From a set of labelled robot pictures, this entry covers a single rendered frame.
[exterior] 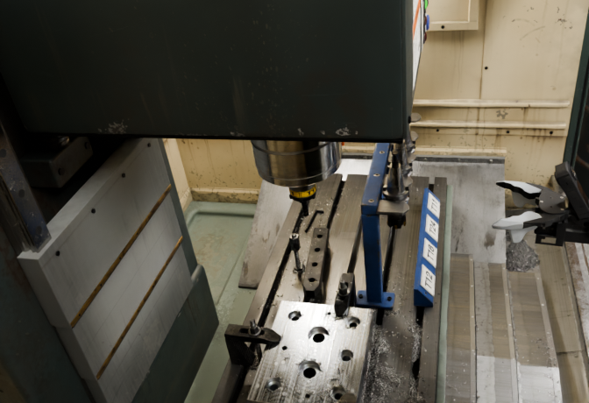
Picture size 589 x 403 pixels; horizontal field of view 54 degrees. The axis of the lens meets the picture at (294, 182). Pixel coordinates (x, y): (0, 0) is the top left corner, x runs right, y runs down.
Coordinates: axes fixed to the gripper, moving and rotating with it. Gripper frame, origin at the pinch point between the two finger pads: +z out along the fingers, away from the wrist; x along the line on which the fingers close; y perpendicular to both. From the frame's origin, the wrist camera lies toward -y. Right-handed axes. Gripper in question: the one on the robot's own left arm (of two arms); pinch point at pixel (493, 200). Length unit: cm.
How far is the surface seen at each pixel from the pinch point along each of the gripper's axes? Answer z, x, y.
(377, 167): 28.5, 19.6, 7.3
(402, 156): 22.2, 20.6, 4.0
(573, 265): -23, 40, 50
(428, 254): 15.7, 21.1, 35.6
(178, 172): 125, 70, 51
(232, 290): 84, 26, 68
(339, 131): 22.0, -30.1, -31.7
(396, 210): 20.8, 4.2, 8.4
